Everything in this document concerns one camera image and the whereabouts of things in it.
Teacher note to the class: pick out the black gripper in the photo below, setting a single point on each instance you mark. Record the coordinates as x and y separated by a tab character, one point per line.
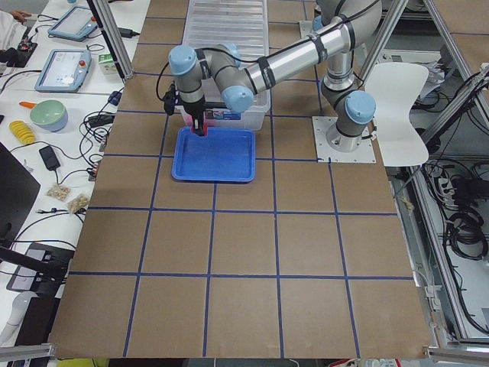
193	109

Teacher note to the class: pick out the toy carrot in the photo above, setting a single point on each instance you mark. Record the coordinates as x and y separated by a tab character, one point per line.
29	105

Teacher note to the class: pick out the teach pendant tablet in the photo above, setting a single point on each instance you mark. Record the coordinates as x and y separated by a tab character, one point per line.
76	25
64	71

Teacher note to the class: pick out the green white carton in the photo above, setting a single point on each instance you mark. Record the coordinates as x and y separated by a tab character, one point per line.
107	64

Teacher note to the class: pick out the white chair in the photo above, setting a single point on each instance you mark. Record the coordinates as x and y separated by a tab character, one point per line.
395	87

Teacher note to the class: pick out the clear plastic box lid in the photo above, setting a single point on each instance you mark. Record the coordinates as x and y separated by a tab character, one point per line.
243	23

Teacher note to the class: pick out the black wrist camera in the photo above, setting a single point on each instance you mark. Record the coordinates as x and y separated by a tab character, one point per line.
170	99

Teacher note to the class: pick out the blue plastic tray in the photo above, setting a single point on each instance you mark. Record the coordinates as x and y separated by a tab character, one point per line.
225	155

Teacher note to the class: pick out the green bowl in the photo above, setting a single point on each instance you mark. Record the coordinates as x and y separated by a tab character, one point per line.
50	115

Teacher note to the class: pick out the red block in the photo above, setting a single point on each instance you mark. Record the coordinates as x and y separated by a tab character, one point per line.
199	131

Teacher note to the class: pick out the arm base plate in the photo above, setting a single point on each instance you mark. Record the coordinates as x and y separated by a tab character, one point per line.
333	147

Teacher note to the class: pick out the clear plastic storage box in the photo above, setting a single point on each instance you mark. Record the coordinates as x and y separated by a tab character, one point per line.
252	111

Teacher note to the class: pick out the black power adapter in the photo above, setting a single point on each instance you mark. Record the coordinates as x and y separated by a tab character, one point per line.
49	158

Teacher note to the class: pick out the yellow toy corn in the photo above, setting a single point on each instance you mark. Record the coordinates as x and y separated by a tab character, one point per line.
22	132

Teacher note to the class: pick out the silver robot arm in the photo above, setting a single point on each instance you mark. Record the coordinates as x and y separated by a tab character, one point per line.
342	26

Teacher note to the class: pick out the aluminium frame post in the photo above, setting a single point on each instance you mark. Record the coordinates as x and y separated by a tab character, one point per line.
105	20

